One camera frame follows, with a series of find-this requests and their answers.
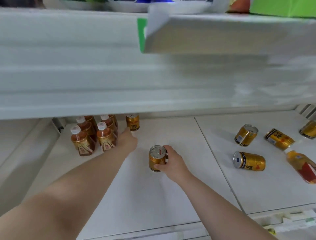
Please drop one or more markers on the green box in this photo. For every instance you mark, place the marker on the green box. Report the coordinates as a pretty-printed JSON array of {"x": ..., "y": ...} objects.
[{"x": 284, "y": 7}]

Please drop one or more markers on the green shelf label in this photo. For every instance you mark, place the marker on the green shelf label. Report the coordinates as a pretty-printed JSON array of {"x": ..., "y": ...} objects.
[{"x": 141, "y": 34}]

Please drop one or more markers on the cluster of brown tea bottles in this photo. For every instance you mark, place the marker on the cluster of brown tea bottles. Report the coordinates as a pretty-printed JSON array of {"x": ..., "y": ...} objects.
[{"x": 84, "y": 141}]

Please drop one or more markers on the orange juice bottle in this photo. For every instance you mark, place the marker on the orange juice bottle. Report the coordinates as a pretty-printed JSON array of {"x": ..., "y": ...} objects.
[{"x": 302, "y": 165}]

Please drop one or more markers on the person's right thumb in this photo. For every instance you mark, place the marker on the person's right thumb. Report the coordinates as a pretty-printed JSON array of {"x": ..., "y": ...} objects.
[{"x": 161, "y": 167}]

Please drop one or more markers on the person's right forearm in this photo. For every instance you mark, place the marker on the person's right forearm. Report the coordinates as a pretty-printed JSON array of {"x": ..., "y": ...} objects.
[{"x": 222, "y": 210}]

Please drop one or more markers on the white metal shelf board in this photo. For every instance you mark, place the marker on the white metal shelf board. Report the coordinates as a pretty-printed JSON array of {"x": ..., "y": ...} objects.
[{"x": 74, "y": 74}]

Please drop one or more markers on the person's left fingers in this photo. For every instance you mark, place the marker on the person's left fingers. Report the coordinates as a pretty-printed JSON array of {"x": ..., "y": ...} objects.
[{"x": 128, "y": 132}]

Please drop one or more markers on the white shelf bracket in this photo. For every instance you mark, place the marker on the white shelf bracket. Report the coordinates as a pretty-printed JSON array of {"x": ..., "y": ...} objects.
[{"x": 58, "y": 124}]

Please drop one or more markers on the person's left hand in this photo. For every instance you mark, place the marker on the person's left hand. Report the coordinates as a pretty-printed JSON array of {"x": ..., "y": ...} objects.
[{"x": 128, "y": 144}]

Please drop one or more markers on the orange packet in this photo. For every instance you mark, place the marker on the orange packet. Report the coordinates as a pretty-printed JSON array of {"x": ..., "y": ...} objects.
[{"x": 239, "y": 5}]

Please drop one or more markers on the gold drink can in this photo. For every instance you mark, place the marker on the gold drink can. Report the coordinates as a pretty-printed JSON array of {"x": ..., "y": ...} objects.
[
  {"x": 133, "y": 122},
  {"x": 251, "y": 162},
  {"x": 156, "y": 158},
  {"x": 280, "y": 139},
  {"x": 309, "y": 129},
  {"x": 245, "y": 136}
]

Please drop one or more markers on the person's left forearm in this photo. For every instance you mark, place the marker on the person's left forearm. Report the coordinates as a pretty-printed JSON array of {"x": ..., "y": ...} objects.
[{"x": 66, "y": 195}]

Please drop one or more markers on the person's right hand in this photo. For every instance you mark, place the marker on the person's right hand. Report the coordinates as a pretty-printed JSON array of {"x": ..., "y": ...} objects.
[{"x": 174, "y": 165}]

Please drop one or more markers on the white shelf edge rail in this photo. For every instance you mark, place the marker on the white shelf edge rail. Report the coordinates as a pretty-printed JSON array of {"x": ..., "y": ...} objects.
[{"x": 222, "y": 34}]

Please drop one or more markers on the shelf price label strip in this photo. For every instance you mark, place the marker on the shelf price label strip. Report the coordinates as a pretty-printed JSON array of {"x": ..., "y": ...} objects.
[{"x": 291, "y": 221}]

